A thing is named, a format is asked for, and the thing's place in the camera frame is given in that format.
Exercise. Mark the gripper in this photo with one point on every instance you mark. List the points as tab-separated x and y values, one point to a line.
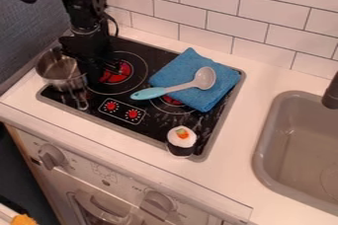
88	46

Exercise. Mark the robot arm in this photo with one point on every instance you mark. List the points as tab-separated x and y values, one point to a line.
81	2

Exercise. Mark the silver pot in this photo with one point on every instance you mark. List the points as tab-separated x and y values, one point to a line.
59	71

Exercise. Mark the toy stove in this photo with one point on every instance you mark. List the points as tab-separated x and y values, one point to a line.
141	94

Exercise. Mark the blue cloth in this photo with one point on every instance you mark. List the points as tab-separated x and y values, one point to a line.
196	79

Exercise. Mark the toy sushi roll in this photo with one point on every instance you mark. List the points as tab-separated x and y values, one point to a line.
181	140

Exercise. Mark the toy sink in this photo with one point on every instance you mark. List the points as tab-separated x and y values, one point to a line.
299	150

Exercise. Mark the tap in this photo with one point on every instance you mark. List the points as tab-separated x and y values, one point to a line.
331	94

